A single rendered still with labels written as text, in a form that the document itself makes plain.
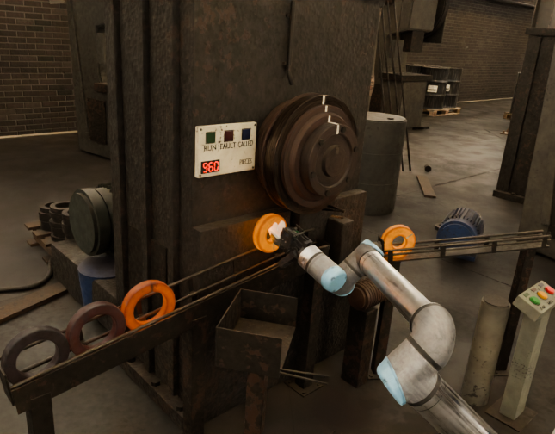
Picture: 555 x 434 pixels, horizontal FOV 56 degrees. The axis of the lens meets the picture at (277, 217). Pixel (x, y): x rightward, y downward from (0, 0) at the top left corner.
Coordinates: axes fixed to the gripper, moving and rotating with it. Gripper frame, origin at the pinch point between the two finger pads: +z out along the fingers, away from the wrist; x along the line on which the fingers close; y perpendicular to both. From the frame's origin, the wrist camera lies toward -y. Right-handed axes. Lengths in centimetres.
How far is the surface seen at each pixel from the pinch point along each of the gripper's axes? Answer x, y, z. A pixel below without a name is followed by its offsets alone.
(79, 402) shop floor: 59, -95, 24
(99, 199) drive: 15, -53, 110
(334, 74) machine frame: -41, 51, 27
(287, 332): 18.0, -14.2, -36.8
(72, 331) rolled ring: 79, -15, -6
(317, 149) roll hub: -9.0, 34.9, -2.4
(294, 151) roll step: -3.0, 31.9, 2.3
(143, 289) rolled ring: 56, -8, -4
